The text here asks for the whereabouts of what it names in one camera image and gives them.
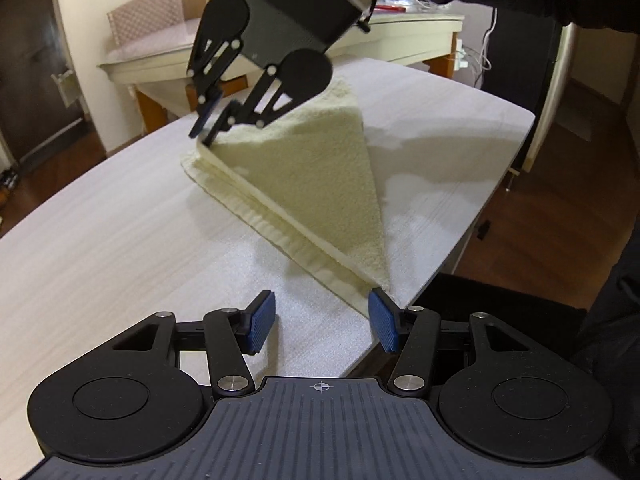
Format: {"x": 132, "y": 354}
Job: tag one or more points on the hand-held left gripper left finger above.
{"x": 262, "y": 322}

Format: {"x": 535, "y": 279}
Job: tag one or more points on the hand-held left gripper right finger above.
{"x": 382, "y": 320}

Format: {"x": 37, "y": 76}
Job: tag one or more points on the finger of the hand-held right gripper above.
{"x": 205, "y": 85}
{"x": 255, "y": 112}

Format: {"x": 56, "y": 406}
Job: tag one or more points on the cream terry towel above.
{"x": 310, "y": 170}

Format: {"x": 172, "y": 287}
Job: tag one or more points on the cream desk with glass top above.
{"x": 150, "y": 67}

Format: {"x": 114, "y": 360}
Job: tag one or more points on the cardboard box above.
{"x": 192, "y": 2}

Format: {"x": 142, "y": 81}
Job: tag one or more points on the chair with patterned cover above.
{"x": 145, "y": 17}

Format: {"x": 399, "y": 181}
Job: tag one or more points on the white hanging holder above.
{"x": 64, "y": 87}

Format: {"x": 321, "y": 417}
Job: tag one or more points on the dark wooden door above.
{"x": 30, "y": 60}

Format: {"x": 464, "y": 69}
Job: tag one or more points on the person's dark clothing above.
{"x": 615, "y": 335}

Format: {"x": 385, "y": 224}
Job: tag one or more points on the black cabinet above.
{"x": 525, "y": 85}

